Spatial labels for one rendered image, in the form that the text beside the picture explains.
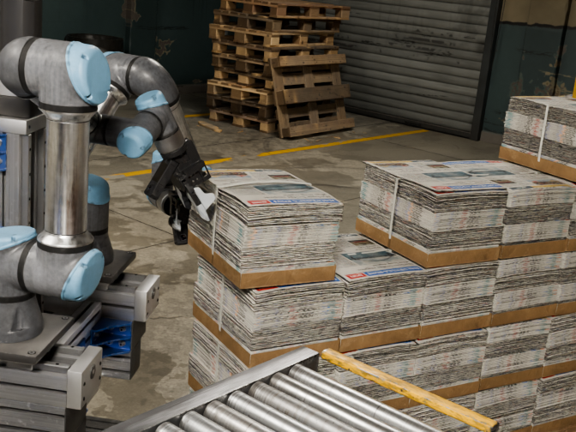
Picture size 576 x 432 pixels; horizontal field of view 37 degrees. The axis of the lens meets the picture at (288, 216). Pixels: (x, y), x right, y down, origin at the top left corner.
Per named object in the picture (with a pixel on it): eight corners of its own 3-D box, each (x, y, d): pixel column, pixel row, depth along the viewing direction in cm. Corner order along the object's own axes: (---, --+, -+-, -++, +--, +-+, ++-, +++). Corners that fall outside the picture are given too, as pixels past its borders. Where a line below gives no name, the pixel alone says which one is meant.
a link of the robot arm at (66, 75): (47, 282, 191) (51, 34, 176) (108, 295, 187) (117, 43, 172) (16, 300, 180) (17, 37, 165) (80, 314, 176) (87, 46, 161)
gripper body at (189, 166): (213, 179, 224) (195, 141, 218) (185, 196, 221) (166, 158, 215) (200, 172, 230) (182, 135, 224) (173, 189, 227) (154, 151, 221)
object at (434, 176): (362, 163, 277) (363, 160, 277) (431, 161, 291) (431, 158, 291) (434, 194, 247) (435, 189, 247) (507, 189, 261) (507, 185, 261)
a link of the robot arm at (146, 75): (177, 53, 244) (220, 175, 279) (146, 48, 249) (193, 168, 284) (154, 78, 238) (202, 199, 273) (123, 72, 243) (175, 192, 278)
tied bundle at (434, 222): (353, 231, 283) (362, 163, 276) (423, 225, 297) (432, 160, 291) (424, 270, 252) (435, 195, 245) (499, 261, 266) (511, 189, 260)
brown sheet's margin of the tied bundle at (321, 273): (215, 268, 234) (216, 253, 233) (307, 261, 248) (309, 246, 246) (239, 289, 221) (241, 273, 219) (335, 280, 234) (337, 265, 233)
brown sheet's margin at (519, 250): (424, 223, 298) (426, 211, 296) (487, 218, 312) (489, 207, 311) (501, 259, 267) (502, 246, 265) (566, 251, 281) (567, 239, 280)
